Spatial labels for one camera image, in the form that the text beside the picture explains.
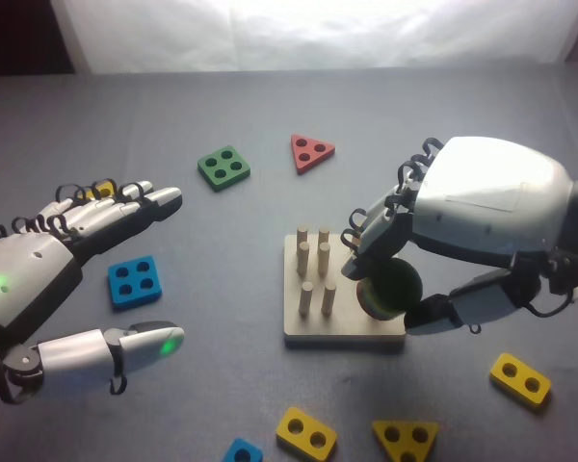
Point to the red three-hole triangle block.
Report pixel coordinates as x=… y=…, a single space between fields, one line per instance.
x=311 y=149

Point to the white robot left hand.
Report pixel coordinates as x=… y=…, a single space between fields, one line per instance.
x=24 y=269

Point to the blue two-hole rectangle block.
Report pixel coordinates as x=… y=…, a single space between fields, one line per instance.
x=253 y=453

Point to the green four-hole square block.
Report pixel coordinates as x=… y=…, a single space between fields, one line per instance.
x=224 y=166

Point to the wooden peg board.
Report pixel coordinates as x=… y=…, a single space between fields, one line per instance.
x=337 y=333

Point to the white backdrop sheet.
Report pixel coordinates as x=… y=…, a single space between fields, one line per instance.
x=318 y=33

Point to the blue four-hole square block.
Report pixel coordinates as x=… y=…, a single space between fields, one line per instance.
x=136 y=285

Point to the yellow four-hole square block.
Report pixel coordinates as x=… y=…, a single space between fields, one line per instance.
x=104 y=192

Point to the green round block stack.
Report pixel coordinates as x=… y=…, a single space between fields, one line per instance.
x=390 y=289

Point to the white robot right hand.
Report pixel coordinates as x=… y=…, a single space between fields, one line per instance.
x=486 y=192

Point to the grey table cloth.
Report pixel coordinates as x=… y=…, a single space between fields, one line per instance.
x=270 y=106

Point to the yellow three-hole triangle block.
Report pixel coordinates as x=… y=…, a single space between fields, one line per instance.
x=406 y=443

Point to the yellow two-hole rectangle block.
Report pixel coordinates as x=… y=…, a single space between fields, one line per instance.
x=520 y=377
x=307 y=432

